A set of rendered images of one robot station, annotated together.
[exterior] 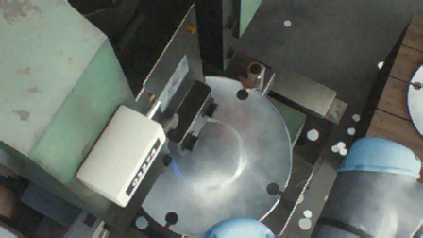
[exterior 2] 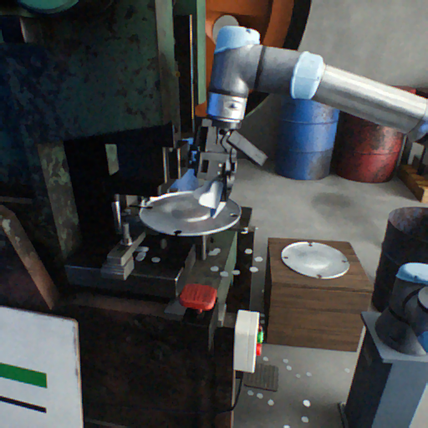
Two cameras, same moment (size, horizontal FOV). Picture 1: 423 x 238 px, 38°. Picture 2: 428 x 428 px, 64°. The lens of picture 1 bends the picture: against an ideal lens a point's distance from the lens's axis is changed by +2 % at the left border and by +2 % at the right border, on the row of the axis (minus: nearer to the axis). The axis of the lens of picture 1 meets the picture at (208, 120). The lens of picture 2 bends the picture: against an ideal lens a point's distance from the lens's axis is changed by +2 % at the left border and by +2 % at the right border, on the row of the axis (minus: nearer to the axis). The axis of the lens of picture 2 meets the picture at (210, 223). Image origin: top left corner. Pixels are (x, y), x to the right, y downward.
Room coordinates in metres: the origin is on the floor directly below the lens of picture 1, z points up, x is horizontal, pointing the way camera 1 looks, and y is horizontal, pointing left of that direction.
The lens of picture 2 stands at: (-0.56, 0.30, 1.19)
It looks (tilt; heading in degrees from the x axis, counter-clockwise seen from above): 27 degrees down; 337
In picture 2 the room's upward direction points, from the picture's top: straight up
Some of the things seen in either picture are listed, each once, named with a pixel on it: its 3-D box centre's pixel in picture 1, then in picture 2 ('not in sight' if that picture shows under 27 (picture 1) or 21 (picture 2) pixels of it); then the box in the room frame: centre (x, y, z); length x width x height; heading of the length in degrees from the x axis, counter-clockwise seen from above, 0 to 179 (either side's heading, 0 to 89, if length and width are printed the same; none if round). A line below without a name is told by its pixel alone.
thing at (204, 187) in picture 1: (208, 154); (191, 211); (0.27, 0.01, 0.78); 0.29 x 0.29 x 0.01
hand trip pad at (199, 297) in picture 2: not in sight; (198, 308); (-0.06, 0.11, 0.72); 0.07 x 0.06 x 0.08; 55
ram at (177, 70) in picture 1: (147, 76); (155, 118); (0.32, 0.08, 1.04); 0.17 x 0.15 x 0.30; 55
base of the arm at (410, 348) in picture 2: not in sight; (407, 322); (-0.10, -0.51, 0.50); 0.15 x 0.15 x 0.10
